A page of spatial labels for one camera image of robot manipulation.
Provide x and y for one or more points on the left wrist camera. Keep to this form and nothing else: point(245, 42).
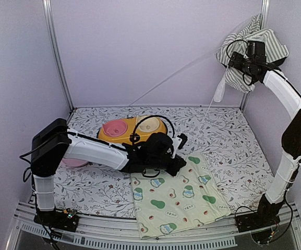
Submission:
point(178, 143)

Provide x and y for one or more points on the cream bowl in feeder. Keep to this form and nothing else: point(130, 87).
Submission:
point(149, 125)

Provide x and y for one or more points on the avocado print cushion mat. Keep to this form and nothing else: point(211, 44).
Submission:
point(164, 205)

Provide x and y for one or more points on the striped fabric pet tent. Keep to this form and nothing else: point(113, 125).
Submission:
point(243, 52)

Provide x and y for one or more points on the yellow double pet feeder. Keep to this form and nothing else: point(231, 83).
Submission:
point(128, 136)

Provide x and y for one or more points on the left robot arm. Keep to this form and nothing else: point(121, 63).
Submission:
point(57, 141)

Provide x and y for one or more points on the pink bowl in feeder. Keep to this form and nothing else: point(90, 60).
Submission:
point(115, 128)

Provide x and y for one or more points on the pink round plate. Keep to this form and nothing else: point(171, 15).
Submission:
point(75, 163)

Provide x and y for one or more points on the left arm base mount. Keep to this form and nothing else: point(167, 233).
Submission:
point(57, 220)

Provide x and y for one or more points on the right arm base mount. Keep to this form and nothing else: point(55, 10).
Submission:
point(248, 220)

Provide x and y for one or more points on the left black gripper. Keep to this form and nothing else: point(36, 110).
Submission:
point(179, 163)

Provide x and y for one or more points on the floral table cloth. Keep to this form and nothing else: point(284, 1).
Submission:
point(234, 157)

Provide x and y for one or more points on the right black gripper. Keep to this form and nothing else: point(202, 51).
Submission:
point(234, 60)

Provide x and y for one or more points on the left aluminium frame post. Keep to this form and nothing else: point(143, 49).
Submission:
point(47, 8)

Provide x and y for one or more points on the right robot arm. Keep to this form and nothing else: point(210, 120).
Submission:
point(285, 176)

